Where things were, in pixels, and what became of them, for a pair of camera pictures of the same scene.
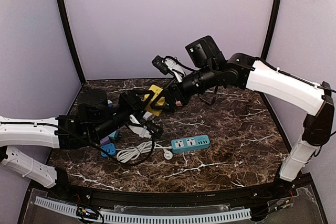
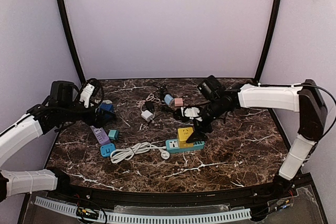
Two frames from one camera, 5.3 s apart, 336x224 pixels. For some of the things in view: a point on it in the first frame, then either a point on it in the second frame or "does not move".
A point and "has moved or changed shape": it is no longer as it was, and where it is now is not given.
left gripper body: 130,102 to 94,115
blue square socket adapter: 109,148 does not move
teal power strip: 190,144 has moved or changed shape
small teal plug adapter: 114,135 does not move
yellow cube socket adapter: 157,90 to 183,134
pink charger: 178,103 does not move
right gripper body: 172,95 to 198,125
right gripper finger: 168,107 to 202,137
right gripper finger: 164,93 to 195,137
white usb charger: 147,115 does not move
